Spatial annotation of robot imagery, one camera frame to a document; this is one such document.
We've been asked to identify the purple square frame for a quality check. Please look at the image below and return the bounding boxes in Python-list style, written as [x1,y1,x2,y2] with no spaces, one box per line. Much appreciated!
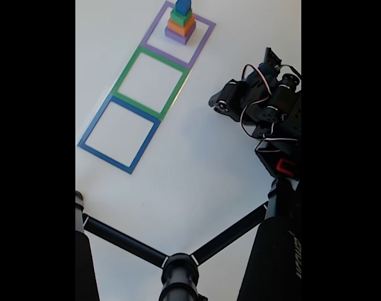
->
[139,0,217,70]

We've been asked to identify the purple block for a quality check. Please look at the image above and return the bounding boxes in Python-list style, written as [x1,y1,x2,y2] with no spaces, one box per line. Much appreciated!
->
[164,23,196,46]

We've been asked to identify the green square frame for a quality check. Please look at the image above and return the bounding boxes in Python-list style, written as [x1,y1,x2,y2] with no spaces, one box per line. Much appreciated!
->
[110,45,191,122]

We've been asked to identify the orange block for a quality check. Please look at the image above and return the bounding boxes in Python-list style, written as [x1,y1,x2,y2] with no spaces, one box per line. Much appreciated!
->
[167,14,196,37]

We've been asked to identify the red black table clamp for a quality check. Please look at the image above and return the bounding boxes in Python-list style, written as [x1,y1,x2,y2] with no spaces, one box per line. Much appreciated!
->
[276,158,299,177]

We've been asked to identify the blue square frame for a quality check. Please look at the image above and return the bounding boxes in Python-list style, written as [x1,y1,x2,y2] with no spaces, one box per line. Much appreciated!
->
[77,95,162,176]

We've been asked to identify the small blue cube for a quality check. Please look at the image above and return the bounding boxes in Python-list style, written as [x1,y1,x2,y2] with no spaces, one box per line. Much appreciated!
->
[174,0,192,16]

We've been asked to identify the green cube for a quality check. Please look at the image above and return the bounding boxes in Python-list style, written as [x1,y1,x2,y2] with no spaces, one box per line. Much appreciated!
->
[170,8,193,28]

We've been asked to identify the black cable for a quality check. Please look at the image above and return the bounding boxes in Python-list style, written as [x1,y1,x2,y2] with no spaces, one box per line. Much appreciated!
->
[239,64,302,139]

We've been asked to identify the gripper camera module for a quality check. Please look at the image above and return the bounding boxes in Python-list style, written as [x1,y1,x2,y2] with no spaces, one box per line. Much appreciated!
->
[257,46,282,79]

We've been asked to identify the black camera tripod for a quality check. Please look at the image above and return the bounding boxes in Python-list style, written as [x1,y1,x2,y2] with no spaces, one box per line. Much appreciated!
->
[75,177,302,301]

